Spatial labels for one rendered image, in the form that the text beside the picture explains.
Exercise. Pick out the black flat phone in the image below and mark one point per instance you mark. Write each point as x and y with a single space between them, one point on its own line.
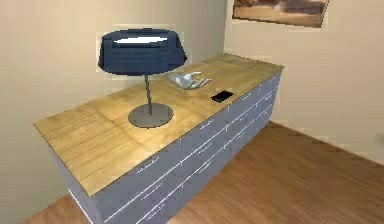
222 96

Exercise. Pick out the grey wood-topped chest of drawers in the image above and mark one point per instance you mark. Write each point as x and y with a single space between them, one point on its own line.
140 156

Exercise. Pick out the blue shade table lamp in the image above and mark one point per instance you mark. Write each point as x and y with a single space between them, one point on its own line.
141 55

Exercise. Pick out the brown framed wall picture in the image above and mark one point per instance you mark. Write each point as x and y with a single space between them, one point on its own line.
280 11

